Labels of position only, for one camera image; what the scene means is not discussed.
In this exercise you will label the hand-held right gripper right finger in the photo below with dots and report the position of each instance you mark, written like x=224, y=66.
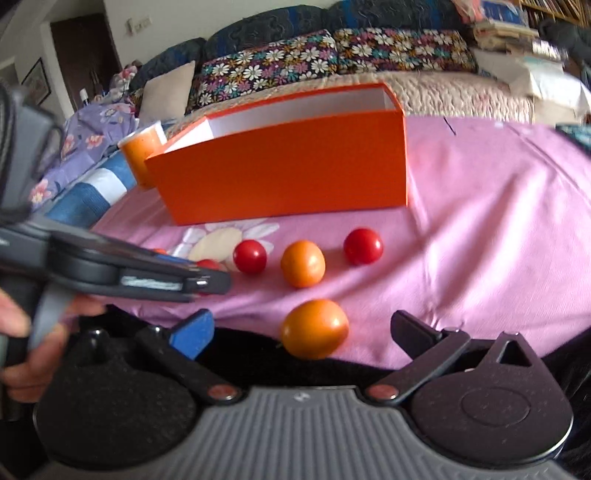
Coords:
x=406, y=330

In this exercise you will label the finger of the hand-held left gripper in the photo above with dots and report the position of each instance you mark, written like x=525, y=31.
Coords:
x=152, y=261
x=152, y=282

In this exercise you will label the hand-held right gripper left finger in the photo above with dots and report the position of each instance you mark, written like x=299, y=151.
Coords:
x=194, y=330

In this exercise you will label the small red tomato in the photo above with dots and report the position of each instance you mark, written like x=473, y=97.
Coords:
x=208, y=265

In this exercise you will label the orange tomato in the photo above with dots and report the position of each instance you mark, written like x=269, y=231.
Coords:
x=314, y=328
x=302, y=264

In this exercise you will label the orange cardboard box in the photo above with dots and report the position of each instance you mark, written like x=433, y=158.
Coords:
x=286, y=170

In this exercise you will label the person's left hand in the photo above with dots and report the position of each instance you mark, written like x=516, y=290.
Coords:
x=32, y=374

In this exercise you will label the person's black clothing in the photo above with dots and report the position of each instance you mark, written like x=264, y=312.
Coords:
x=258, y=355

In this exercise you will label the blue white striped cloth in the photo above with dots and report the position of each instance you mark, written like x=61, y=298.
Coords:
x=92, y=189

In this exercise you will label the orange cup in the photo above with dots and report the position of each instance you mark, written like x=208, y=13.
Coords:
x=141, y=150

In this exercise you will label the purple floral cloth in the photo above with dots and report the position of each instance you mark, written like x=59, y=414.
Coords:
x=87, y=134

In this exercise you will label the beige pillow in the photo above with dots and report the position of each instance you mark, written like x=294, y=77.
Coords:
x=166, y=92

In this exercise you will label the dark blue patterned cushion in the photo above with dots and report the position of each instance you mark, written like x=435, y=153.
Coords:
x=268, y=27
x=168, y=62
x=392, y=14

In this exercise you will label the dark wooden door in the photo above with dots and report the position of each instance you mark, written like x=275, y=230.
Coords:
x=85, y=55

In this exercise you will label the daisy print pillow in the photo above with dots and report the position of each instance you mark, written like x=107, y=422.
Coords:
x=401, y=48
x=263, y=69

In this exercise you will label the quilted floral sofa cover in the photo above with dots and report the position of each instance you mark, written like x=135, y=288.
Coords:
x=443, y=92

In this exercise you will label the white cloth on side table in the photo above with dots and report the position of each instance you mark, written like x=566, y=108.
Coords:
x=540, y=78

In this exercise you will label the stack of books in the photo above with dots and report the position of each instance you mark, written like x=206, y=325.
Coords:
x=508, y=27

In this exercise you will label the framed wall picture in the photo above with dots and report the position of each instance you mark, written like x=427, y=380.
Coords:
x=37, y=81

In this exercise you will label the white wall switch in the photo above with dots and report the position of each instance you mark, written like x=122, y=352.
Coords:
x=139, y=26

